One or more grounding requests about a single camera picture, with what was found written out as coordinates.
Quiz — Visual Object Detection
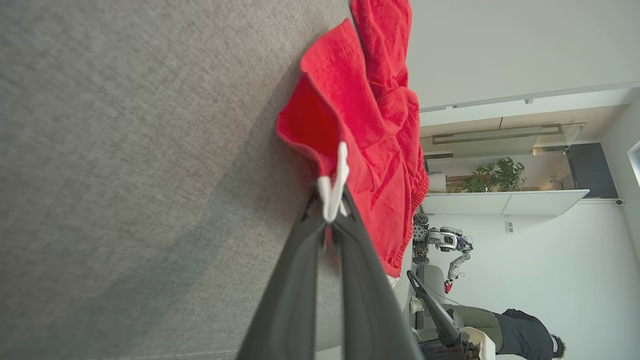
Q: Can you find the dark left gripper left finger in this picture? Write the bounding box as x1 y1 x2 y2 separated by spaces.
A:
237 192 329 360

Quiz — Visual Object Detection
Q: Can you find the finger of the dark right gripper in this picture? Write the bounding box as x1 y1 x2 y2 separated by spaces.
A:
406 270 462 347

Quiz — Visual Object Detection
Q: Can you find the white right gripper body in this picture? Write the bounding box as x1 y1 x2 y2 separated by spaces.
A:
447 326 497 360

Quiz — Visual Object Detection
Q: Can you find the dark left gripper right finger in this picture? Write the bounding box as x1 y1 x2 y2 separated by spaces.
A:
331 186 426 360

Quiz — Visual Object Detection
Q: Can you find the red shorts white trim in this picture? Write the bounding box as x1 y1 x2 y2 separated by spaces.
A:
276 0 430 288

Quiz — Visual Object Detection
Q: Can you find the grey chair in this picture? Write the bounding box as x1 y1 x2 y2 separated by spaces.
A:
415 265 451 331

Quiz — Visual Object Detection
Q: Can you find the person in black shirt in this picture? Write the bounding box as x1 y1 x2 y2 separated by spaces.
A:
444 304 567 360

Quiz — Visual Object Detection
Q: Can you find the white grey background robot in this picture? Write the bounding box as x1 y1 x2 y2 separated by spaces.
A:
412 212 474 296

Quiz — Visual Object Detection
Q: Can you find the white cabinet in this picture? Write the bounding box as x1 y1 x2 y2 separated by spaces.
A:
422 189 591 217

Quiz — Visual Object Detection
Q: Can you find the green potted plant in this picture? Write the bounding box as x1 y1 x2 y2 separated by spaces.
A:
460 157 527 193

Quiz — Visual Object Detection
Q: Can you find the glass partition panel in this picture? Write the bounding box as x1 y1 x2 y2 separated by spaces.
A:
432 122 587 157

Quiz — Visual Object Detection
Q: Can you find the dark grey door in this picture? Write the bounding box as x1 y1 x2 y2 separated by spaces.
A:
566 143 619 200

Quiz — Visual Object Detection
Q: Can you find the red and white striped garment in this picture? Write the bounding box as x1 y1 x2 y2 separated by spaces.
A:
0 0 416 360

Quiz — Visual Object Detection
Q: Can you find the window with grey blinds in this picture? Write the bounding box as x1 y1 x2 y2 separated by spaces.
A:
627 140 640 187

